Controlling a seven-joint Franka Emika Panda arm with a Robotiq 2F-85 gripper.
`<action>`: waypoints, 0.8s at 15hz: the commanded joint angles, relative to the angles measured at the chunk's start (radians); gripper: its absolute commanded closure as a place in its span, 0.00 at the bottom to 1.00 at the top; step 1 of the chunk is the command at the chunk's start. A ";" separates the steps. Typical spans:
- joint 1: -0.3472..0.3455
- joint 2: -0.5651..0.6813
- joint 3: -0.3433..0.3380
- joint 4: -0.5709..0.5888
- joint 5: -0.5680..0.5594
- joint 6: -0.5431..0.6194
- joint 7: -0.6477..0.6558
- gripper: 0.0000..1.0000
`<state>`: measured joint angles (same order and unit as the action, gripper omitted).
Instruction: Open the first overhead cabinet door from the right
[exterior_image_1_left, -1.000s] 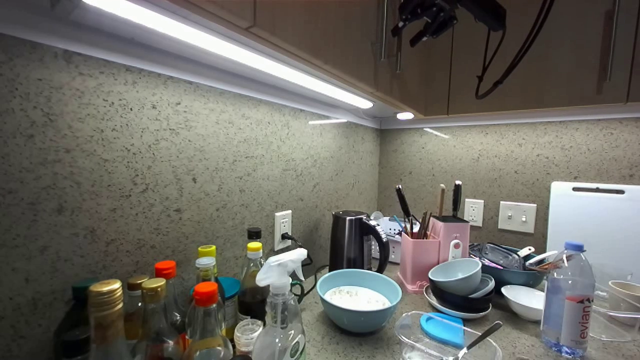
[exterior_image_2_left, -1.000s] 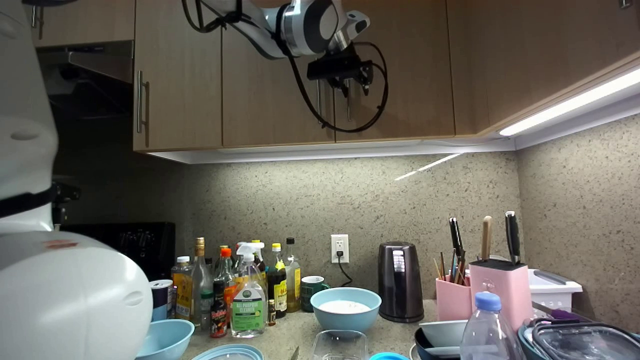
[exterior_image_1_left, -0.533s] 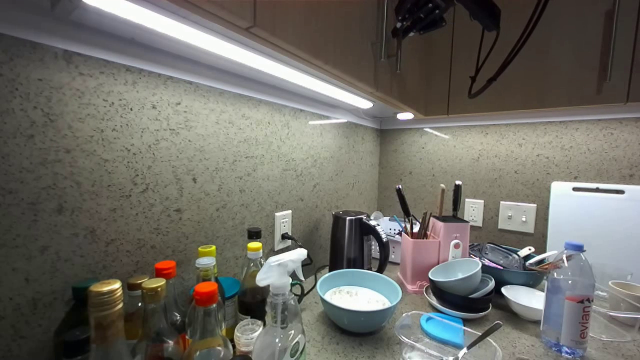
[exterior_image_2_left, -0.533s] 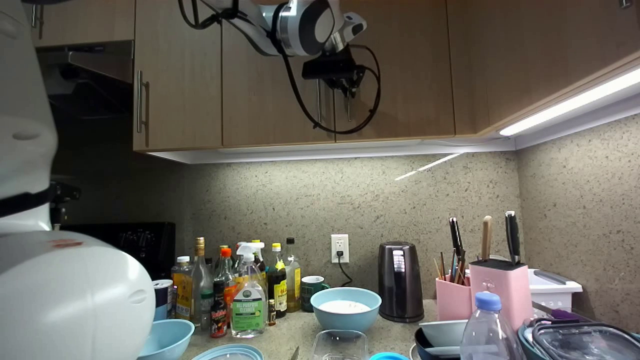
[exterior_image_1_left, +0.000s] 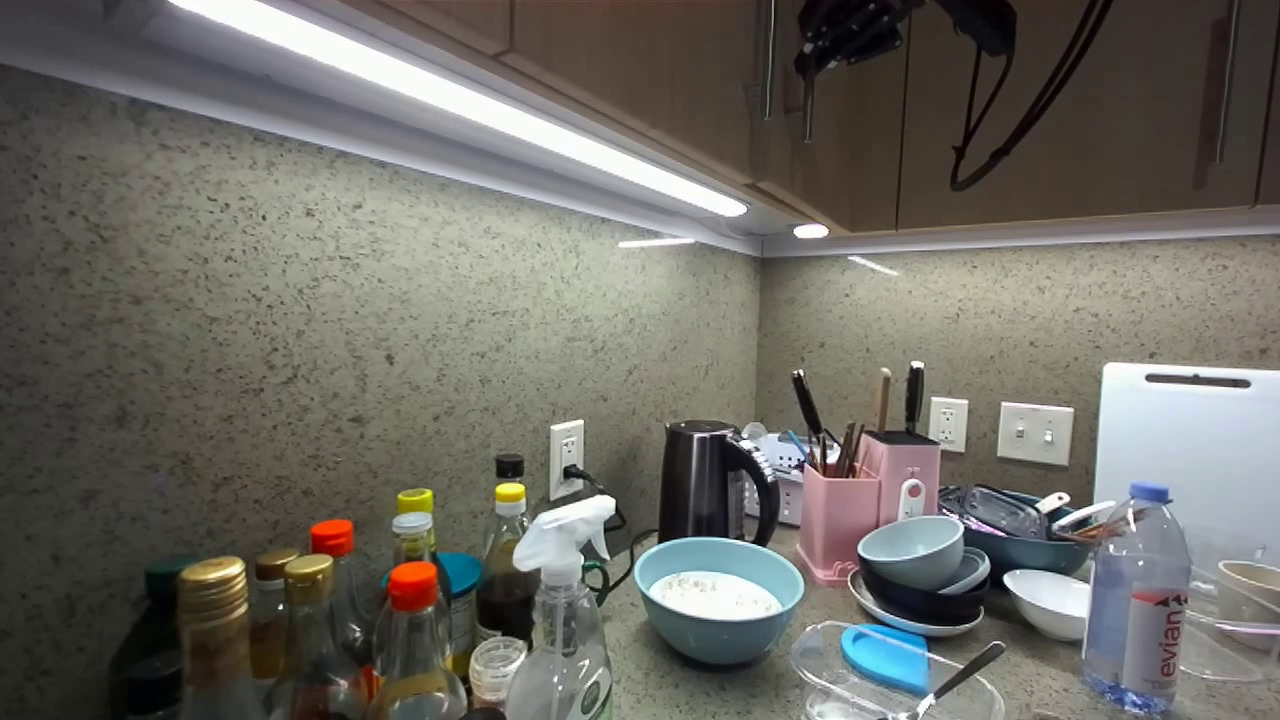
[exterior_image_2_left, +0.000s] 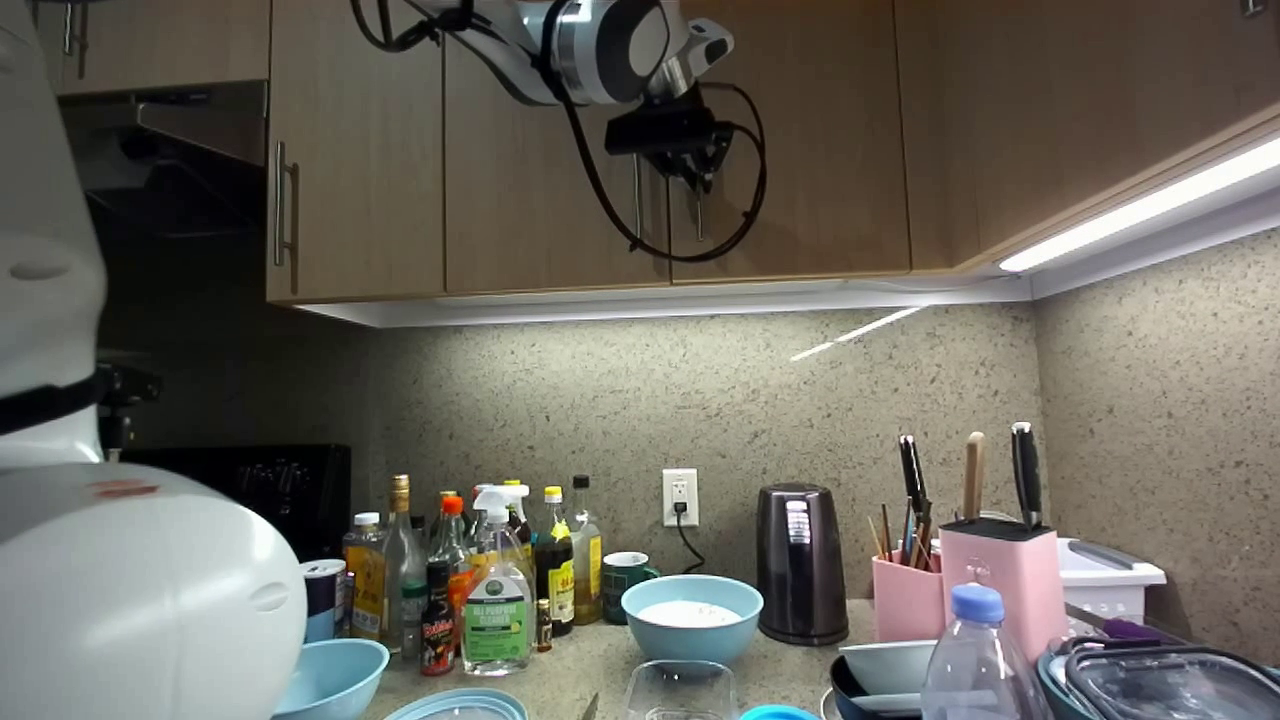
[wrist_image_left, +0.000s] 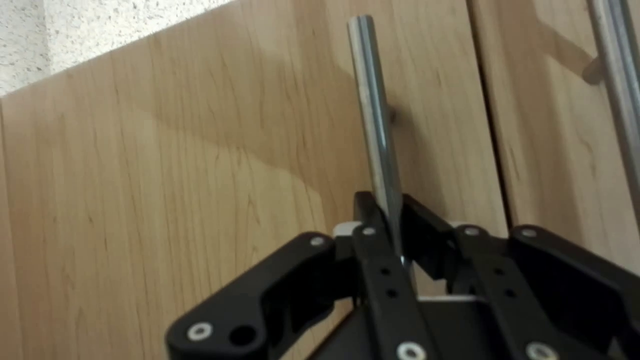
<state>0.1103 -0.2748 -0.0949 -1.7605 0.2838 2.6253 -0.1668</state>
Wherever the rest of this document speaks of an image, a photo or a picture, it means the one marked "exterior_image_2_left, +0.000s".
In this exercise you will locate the stack of bowls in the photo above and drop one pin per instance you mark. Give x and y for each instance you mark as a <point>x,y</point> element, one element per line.
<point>880,670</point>

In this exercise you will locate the white plastic container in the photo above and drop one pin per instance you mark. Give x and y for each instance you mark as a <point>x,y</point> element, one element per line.
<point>1110,585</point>

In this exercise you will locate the blue bowl with white powder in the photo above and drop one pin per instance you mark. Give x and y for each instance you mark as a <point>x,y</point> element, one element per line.
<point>690,620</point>

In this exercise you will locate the small hot sauce bottle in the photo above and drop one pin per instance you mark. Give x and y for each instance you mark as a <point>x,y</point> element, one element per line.
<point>437,630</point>

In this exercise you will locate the black stove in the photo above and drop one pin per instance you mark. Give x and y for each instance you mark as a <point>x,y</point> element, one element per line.
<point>250,490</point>

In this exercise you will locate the cleaner spray bottle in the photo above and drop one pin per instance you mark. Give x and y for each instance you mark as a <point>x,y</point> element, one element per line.
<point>496,620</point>

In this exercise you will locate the bottle with black cap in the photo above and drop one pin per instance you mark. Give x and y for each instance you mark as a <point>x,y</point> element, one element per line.
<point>588,570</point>

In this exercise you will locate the wooden overhead cabinet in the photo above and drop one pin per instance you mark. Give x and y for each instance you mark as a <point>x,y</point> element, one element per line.
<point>170,40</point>
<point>820,140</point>

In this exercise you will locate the under-cabinet light strip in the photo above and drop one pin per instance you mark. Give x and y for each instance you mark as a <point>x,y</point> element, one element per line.
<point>1150,205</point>

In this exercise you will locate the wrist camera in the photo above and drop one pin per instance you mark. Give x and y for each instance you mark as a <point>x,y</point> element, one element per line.
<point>635,132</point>

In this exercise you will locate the green mug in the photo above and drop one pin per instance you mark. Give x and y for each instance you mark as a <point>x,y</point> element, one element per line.
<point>622,585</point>

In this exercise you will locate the purple utensil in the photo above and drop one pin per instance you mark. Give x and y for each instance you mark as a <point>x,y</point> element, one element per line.
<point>1135,629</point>

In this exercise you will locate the bottle with orange cap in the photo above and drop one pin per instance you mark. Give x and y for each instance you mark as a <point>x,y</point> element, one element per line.
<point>453,540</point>

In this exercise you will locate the dark electric kettle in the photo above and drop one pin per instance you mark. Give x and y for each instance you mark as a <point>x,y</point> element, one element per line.
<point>800,570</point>

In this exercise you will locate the white wall socket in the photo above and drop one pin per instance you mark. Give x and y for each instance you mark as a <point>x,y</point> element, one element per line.
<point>680,490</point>

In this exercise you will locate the pink utensil holder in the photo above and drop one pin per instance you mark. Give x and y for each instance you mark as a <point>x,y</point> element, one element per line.
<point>905,600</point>

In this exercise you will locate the bundle of chopsticks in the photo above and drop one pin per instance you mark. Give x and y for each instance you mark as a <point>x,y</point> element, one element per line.
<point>915,545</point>

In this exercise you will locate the blue lid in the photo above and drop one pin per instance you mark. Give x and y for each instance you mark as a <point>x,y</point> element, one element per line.
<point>780,713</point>

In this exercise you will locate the pink knife block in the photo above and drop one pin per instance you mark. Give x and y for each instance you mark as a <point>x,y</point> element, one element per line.
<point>1005,585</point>

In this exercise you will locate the yellow oil bottle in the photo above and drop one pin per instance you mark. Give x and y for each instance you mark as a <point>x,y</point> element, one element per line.
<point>365,590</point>

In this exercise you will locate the empty blue bowl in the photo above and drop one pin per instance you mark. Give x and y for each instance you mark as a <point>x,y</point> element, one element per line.
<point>335,680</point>

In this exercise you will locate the overhead cabinet door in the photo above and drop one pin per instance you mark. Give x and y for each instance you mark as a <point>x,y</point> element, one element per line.
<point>365,150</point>
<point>520,190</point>
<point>830,140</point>

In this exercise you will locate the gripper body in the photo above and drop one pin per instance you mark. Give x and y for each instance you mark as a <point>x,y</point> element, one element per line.
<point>700,125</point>

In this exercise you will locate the clear glass cup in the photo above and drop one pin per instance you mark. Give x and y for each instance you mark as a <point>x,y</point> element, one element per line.
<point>680,695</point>

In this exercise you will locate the clear bottle with gold cap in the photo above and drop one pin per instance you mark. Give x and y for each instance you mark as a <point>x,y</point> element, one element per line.
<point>402,560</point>

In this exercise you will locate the dark bottle with yellow cap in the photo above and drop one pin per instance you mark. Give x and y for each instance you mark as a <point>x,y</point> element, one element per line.
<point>555,580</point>

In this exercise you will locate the white and blue can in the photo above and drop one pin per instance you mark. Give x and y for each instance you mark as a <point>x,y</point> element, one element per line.
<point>320,600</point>

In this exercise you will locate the range hood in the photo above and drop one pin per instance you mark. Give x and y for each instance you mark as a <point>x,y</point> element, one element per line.
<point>200,120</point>

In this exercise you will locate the small brown bottle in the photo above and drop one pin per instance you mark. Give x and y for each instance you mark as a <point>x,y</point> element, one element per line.
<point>544,628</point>

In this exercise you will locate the blue plate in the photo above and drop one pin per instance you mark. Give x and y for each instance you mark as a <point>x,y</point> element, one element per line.
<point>460,707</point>

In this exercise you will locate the clear plastic water bottle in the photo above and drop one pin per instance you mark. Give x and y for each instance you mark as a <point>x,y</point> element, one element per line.
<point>975,670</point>

